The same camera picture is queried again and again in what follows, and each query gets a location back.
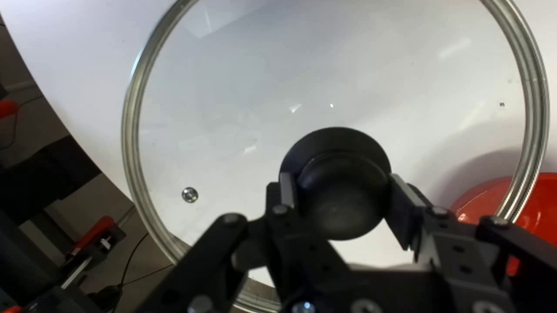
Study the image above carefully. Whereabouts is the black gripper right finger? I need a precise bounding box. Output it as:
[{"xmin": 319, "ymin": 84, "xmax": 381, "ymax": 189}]
[{"xmin": 385, "ymin": 173, "xmax": 557, "ymax": 313}]

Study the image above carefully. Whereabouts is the red bowl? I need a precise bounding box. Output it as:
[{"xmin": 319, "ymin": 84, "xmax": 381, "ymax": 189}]
[{"xmin": 449, "ymin": 173, "xmax": 557, "ymax": 281}]

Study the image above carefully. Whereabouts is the glass lid with black knob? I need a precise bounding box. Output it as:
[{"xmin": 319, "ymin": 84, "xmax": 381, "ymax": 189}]
[{"xmin": 120, "ymin": 0, "xmax": 552, "ymax": 313}]

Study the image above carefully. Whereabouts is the orange black clamp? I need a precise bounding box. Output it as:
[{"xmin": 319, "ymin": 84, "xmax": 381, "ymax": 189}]
[
  {"xmin": 58, "ymin": 215, "xmax": 127, "ymax": 293},
  {"xmin": 0, "ymin": 96, "xmax": 25, "ymax": 124}
]

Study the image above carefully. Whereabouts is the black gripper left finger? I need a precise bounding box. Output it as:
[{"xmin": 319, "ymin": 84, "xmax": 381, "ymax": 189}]
[{"xmin": 136, "ymin": 171, "xmax": 303, "ymax": 313}]

